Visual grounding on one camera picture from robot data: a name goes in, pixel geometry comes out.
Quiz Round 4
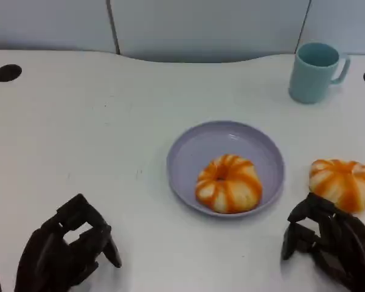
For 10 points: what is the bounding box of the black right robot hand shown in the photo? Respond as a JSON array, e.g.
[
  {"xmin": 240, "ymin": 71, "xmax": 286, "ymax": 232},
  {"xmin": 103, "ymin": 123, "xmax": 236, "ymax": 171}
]
[{"xmin": 280, "ymin": 193, "xmax": 365, "ymax": 292}]

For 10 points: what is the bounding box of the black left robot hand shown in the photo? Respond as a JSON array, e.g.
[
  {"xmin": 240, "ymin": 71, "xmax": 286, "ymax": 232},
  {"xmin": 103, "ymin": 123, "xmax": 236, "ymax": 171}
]
[{"xmin": 13, "ymin": 193, "xmax": 122, "ymax": 292}]

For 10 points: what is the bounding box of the orange white toy bread roll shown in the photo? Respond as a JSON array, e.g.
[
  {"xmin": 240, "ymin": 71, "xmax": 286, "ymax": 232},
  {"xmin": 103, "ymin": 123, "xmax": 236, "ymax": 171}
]
[
  {"xmin": 309, "ymin": 158, "xmax": 365, "ymax": 214},
  {"xmin": 195, "ymin": 154, "xmax": 263, "ymax": 214}
]

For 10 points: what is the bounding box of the pale green mug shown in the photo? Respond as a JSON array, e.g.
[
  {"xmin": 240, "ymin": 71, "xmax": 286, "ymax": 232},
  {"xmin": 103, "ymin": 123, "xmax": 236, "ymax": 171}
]
[{"xmin": 288, "ymin": 42, "xmax": 351, "ymax": 105}]

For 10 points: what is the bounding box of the lilac plate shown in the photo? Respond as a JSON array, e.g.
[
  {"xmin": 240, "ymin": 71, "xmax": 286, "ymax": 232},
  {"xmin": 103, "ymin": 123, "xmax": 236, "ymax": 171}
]
[{"xmin": 166, "ymin": 120, "xmax": 285, "ymax": 218}]

